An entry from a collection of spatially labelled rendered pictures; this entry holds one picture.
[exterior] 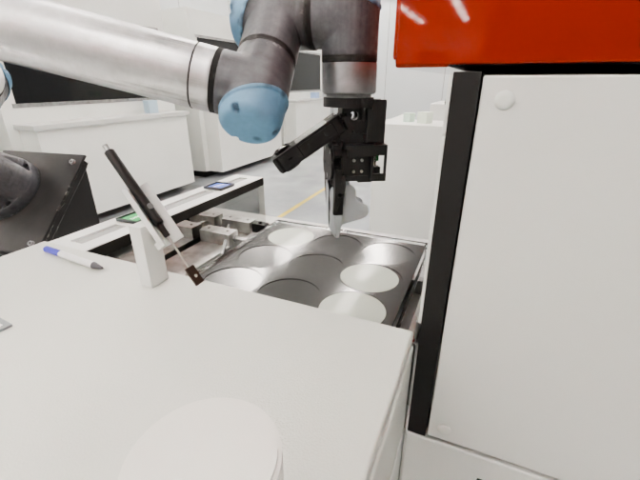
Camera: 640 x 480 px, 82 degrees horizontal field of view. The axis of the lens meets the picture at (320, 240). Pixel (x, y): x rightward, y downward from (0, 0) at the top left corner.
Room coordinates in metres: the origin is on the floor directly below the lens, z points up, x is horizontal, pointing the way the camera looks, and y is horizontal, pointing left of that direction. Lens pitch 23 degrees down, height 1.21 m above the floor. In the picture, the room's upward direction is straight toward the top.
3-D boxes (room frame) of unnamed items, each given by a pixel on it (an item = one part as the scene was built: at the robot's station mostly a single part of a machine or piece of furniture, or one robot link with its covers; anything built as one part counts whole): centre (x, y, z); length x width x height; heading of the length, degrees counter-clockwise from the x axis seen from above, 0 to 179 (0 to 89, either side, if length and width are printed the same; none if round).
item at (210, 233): (0.77, 0.23, 0.89); 0.08 x 0.03 x 0.03; 67
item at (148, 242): (0.43, 0.21, 1.03); 0.06 x 0.04 x 0.13; 67
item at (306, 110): (7.94, 0.57, 1.00); 1.80 x 1.08 x 2.00; 157
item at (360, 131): (0.56, -0.05, 1.13); 0.09 x 0.08 x 0.12; 99
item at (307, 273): (0.61, 0.01, 0.90); 0.34 x 0.34 x 0.01; 66
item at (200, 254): (0.70, 0.26, 0.87); 0.36 x 0.08 x 0.03; 157
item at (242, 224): (0.84, 0.20, 0.89); 0.08 x 0.03 x 0.03; 67
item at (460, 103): (0.70, -0.27, 1.02); 0.82 x 0.03 x 0.40; 157
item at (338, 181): (0.54, -0.03, 1.07); 0.05 x 0.02 x 0.09; 9
